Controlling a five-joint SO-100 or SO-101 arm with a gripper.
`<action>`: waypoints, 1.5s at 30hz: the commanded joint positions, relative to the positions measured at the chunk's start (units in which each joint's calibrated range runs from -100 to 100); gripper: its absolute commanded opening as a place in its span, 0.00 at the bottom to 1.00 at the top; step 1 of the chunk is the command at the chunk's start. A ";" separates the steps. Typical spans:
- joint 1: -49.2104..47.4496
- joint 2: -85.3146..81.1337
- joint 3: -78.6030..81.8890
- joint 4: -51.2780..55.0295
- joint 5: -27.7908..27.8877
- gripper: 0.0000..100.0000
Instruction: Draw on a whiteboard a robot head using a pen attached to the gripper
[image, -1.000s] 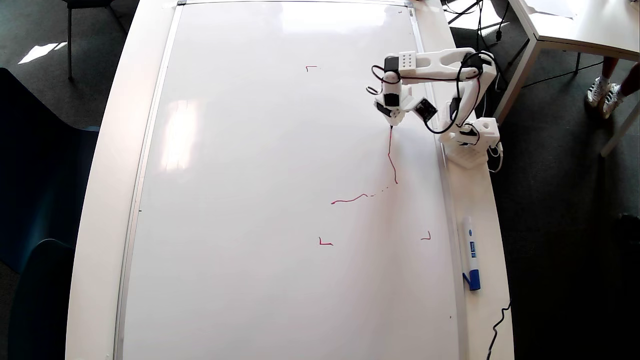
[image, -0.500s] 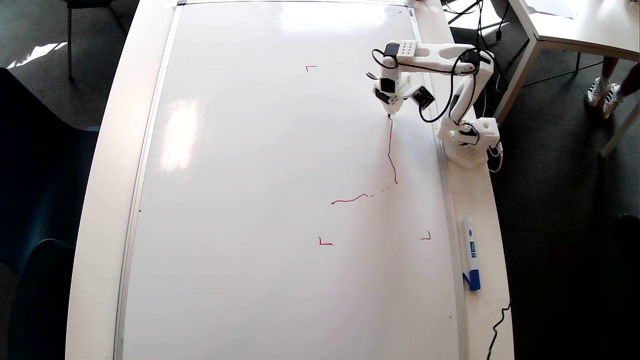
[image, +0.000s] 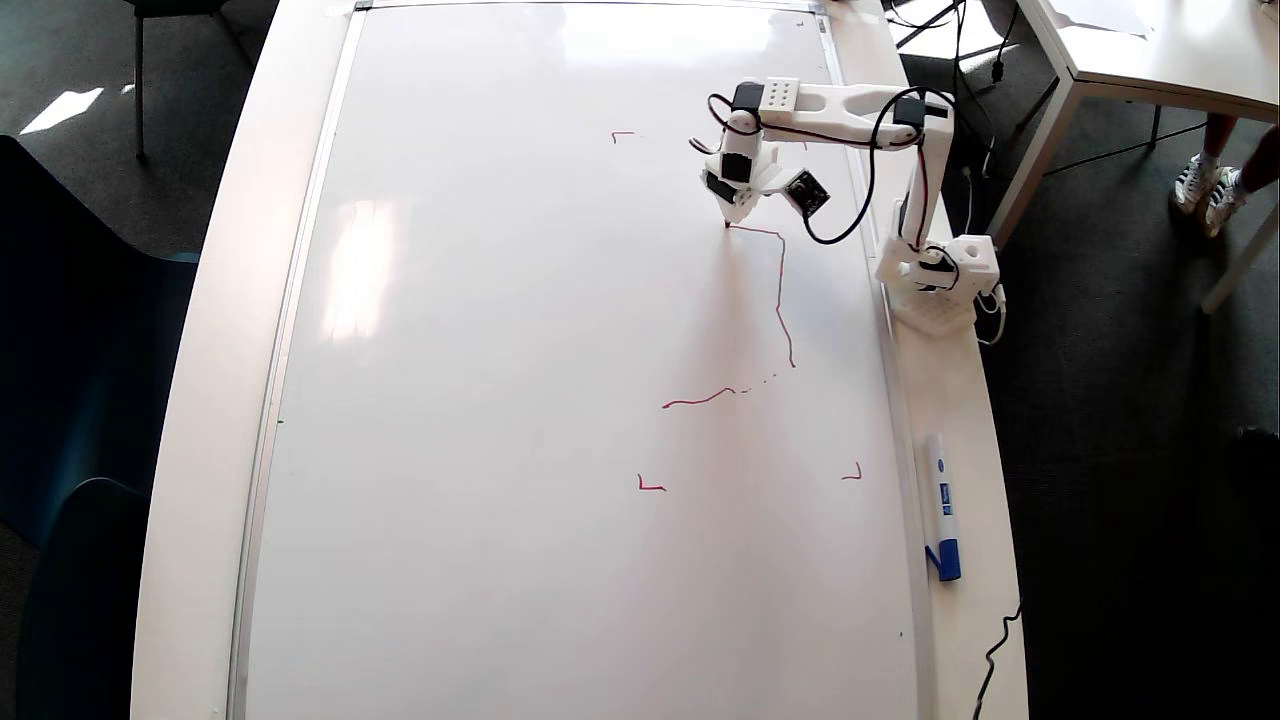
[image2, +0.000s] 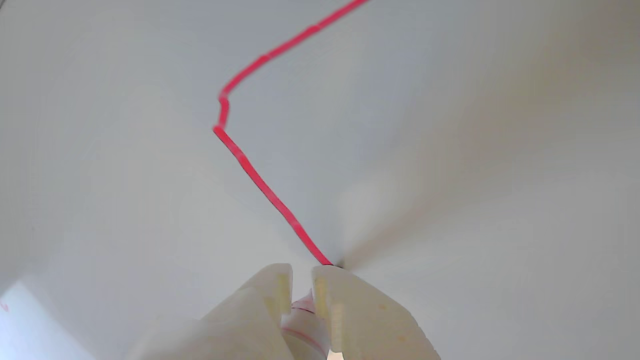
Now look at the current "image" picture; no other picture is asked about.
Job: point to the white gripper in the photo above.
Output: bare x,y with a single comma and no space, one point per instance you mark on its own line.
737,207

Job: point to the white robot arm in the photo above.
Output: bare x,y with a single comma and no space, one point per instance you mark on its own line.
840,100

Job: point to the large white whiteboard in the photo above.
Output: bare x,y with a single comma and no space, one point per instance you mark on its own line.
500,400

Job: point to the blue capped whiteboard marker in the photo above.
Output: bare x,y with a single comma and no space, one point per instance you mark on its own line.
942,500

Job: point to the white side table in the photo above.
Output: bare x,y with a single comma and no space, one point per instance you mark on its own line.
1160,50

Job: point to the white striped sneaker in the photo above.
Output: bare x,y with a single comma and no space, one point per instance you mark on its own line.
1193,182
1224,200

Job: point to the person bare lower leg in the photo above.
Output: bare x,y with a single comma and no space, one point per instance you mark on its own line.
1265,155
1218,135

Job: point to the metal legged chair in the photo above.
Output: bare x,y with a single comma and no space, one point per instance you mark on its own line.
170,8

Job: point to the large dark teal chair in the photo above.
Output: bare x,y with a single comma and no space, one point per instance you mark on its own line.
80,350

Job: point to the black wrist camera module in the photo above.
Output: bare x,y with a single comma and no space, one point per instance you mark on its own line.
808,193

